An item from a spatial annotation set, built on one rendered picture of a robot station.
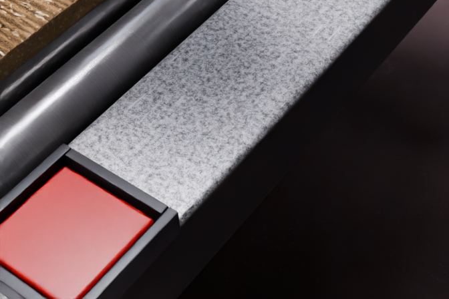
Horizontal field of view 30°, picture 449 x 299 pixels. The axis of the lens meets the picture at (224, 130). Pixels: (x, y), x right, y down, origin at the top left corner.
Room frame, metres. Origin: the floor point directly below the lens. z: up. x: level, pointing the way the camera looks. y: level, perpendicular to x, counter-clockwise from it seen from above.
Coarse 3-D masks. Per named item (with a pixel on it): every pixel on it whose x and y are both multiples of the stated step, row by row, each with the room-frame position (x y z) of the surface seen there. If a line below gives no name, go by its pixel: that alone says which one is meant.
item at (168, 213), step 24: (48, 168) 0.27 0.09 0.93; (72, 168) 0.27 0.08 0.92; (96, 168) 0.26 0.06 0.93; (24, 192) 0.25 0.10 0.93; (120, 192) 0.25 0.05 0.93; (144, 192) 0.25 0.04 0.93; (0, 216) 0.24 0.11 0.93; (168, 216) 0.23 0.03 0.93; (144, 240) 0.22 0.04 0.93; (168, 240) 0.23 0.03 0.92; (120, 264) 0.21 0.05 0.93; (144, 264) 0.21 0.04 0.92; (0, 288) 0.21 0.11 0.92; (24, 288) 0.20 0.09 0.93; (96, 288) 0.20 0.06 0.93; (120, 288) 0.20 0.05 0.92
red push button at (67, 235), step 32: (64, 192) 0.25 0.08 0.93; (96, 192) 0.25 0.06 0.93; (0, 224) 0.24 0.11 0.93; (32, 224) 0.23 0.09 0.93; (64, 224) 0.23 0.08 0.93; (96, 224) 0.23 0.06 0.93; (128, 224) 0.23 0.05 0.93; (0, 256) 0.22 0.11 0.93; (32, 256) 0.22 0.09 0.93; (64, 256) 0.22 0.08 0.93; (96, 256) 0.21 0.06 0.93; (64, 288) 0.20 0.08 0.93
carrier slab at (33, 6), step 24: (0, 0) 0.40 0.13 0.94; (24, 0) 0.39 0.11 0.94; (48, 0) 0.39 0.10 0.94; (72, 0) 0.39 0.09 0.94; (96, 0) 0.40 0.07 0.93; (0, 24) 0.37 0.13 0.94; (24, 24) 0.37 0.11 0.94; (48, 24) 0.37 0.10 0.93; (72, 24) 0.39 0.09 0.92; (0, 48) 0.35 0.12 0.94; (24, 48) 0.36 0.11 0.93; (0, 72) 0.34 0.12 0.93
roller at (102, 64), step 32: (160, 0) 0.41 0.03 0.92; (192, 0) 0.41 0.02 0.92; (224, 0) 0.42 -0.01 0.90; (128, 32) 0.38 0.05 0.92; (160, 32) 0.38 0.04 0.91; (192, 32) 0.40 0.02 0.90; (64, 64) 0.36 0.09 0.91; (96, 64) 0.35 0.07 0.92; (128, 64) 0.36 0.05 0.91; (32, 96) 0.33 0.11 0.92; (64, 96) 0.33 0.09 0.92; (96, 96) 0.33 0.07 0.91; (0, 128) 0.31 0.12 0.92; (32, 128) 0.31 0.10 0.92; (64, 128) 0.31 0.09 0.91; (0, 160) 0.29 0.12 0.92; (32, 160) 0.29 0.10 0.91; (0, 192) 0.27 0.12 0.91
